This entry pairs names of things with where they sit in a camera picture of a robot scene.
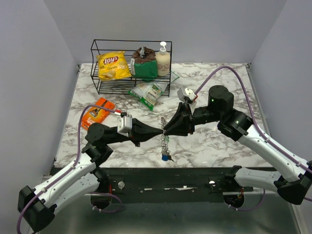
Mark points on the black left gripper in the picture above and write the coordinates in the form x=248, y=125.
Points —
x=141, y=131

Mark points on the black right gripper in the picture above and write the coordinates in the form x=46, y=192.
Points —
x=185, y=125

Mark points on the metal disc keyring organizer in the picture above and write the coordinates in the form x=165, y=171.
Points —
x=164, y=144

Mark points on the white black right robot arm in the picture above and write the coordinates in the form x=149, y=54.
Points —
x=289, y=179

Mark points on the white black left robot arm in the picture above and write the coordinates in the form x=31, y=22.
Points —
x=37, y=206

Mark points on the blue key tag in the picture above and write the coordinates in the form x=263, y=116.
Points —
x=166, y=157

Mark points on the green white snack pouch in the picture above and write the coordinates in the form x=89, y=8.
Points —
x=148, y=92

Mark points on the green white card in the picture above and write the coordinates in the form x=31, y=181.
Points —
x=174, y=76

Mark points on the orange razor box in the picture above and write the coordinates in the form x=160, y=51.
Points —
x=95, y=114

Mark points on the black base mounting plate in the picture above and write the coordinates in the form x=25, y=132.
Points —
x=174, y=185

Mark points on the cream soap pump bottle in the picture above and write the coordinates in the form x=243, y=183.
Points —
x=163, y=60

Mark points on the green brown coffee bag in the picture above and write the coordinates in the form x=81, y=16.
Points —
x=143, y=63

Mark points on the yellow Lays chips bag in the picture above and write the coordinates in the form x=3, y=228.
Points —
x=112, y=65

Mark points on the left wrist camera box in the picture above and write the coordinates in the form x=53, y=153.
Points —
x=124, y=124

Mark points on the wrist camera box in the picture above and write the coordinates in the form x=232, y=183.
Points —
x=187, y=95
x=124, y=124

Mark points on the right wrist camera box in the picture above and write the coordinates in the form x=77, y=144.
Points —
x=187, y=95

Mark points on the black wire shelf rack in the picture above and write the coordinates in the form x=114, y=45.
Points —
x=122, y=86

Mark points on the aluminium frame rail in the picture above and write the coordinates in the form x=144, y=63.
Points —
x=243, y=192

